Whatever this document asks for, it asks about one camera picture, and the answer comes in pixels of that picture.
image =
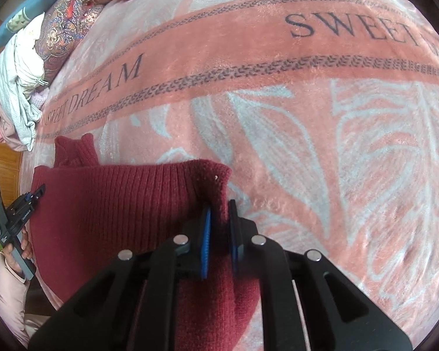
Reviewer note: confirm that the pink floral blanket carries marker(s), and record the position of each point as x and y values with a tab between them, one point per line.
326	111

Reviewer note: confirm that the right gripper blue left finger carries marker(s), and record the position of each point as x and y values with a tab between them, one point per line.
131	304

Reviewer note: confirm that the pale blue white garment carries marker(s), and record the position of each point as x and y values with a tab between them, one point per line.
21	72

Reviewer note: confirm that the blue pillow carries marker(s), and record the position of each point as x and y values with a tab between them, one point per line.
21	17

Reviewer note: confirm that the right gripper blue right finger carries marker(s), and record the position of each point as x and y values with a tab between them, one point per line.
307	303

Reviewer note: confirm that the paisley patterned cushion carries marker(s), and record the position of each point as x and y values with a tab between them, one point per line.
64	26

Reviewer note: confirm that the dark red knit sweater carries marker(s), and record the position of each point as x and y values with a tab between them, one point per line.
90	212

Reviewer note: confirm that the pink sleeve forearm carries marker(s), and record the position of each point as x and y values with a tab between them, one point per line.
13	292

